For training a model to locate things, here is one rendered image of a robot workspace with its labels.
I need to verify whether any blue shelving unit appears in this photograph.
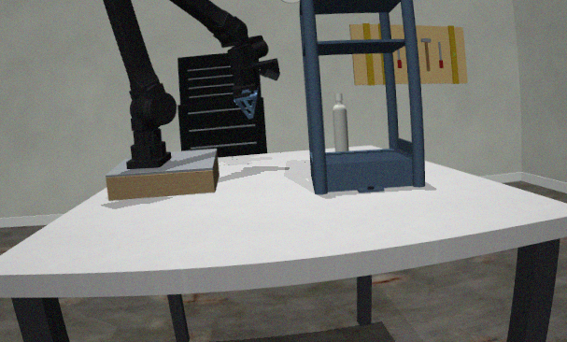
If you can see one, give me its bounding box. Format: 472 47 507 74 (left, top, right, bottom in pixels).
300 0 425 194

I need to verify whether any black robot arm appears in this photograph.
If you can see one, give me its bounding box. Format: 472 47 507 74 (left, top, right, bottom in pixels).
103 0 280 169

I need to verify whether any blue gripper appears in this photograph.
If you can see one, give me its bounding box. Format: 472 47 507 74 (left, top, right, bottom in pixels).
232 64 258 119

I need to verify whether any grey bottle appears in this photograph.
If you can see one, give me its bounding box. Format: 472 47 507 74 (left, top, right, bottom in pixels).
333 93 349 151

